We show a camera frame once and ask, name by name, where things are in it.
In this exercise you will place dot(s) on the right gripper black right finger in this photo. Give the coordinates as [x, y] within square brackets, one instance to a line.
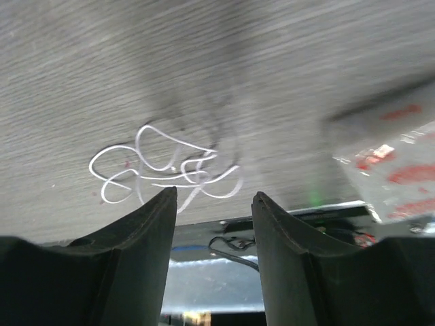
[310, 278]

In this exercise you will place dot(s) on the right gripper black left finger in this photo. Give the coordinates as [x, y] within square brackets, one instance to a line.
[113, 276]

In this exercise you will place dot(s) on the stained grey sponge block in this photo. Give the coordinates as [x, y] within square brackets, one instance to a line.
[386, 151]

